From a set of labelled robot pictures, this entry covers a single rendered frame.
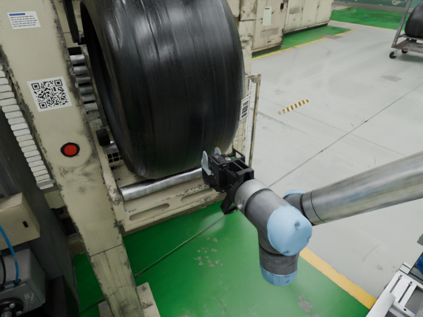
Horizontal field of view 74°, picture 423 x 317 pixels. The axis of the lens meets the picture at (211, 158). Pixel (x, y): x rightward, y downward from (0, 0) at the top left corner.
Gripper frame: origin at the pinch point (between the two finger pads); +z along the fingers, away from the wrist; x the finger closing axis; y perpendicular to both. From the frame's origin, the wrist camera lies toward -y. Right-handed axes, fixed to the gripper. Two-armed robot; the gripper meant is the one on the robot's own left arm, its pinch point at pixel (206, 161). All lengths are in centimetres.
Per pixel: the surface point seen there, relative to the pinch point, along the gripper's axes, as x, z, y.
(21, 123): 40.2, 17.9, 15.0
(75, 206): 35.8, 20.6, -14.3
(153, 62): 11.3, -3.7, 28.2
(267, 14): -311, 385, 11
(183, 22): 2.9, -0.8, 34.5
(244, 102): -10.1, -3.3, 15.5
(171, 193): 7.7, 12.5, -15.3
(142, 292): 23, 47, -97
